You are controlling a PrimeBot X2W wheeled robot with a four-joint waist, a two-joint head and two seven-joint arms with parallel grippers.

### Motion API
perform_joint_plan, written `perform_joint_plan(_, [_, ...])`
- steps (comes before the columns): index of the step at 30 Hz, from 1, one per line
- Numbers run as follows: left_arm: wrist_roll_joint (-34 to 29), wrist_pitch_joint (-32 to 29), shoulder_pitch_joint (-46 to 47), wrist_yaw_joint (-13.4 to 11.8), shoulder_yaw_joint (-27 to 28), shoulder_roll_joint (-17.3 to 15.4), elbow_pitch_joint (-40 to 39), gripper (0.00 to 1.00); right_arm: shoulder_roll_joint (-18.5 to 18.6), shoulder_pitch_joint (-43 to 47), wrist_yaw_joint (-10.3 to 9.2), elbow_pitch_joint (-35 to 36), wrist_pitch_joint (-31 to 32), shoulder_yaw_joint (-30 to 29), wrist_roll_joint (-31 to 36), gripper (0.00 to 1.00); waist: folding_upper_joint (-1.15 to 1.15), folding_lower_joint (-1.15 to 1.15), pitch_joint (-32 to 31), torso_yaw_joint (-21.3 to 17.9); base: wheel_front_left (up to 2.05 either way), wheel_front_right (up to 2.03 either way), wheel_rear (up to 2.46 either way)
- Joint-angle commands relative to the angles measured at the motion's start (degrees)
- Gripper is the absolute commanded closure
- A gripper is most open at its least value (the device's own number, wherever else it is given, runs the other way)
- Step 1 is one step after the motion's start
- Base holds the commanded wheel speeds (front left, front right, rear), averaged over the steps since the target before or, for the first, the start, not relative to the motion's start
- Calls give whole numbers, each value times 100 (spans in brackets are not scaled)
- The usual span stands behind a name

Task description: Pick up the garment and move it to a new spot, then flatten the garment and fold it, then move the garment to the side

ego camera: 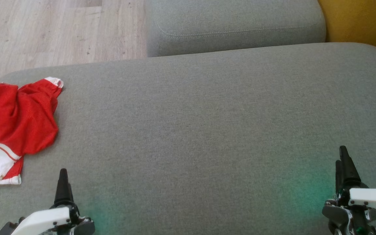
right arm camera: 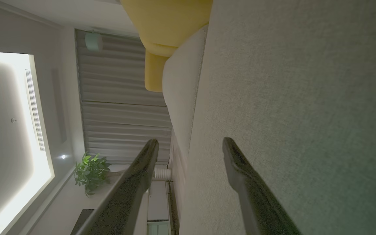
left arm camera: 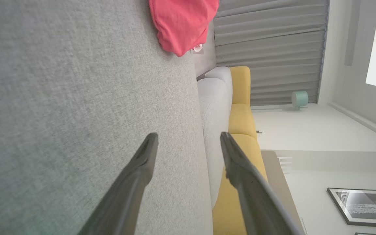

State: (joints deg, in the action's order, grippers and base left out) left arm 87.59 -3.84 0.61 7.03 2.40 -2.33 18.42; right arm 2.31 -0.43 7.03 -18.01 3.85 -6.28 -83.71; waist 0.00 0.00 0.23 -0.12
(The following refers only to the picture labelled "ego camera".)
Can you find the yellow sofa backrest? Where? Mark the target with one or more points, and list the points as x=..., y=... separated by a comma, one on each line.
x=364, y=23

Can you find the large grey sofa seat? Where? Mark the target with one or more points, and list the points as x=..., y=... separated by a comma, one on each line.
x=207, y=137

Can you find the small grey sofa cushion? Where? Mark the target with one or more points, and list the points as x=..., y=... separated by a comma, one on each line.
x=233, y=23

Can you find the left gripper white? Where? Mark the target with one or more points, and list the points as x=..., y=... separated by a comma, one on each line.
x=44, y=220

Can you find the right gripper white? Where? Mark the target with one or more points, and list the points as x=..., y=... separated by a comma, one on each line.
x=374, y=199

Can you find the red shorts white hem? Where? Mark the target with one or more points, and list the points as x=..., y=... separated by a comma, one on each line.
x=51, y=88

